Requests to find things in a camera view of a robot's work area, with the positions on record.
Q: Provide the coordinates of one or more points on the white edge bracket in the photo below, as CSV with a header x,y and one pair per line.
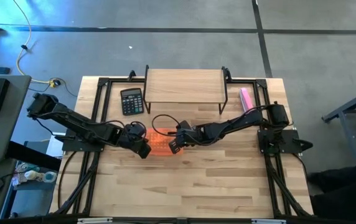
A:
x,y
94,221
268,221

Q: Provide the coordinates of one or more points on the person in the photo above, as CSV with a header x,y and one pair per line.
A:
x,y
346,193

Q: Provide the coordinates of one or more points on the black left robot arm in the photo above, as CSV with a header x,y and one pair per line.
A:
x,y
78,124

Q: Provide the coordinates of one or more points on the white paper sheet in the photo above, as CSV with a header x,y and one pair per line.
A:
x,y
53,146

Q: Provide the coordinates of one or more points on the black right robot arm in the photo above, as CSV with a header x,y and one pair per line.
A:
x,y
237,121

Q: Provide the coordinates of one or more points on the blue-grey metal cart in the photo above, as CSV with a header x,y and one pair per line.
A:
x,y
346,146

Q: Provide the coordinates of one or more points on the orange container lid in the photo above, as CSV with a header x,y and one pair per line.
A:
x,y
161,143

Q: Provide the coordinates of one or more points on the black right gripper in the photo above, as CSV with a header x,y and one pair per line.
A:
x,y
187,133

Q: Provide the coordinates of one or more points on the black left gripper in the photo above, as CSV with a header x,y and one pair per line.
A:
x,y
133,137

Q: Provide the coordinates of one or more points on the black aluminium table frame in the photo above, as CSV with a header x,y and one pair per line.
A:
x,y
260,83

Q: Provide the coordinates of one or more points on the black calculator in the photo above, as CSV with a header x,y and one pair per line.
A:
x,y
132,101

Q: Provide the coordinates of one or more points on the grey side desk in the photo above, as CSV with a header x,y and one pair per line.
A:
x,y
7,124

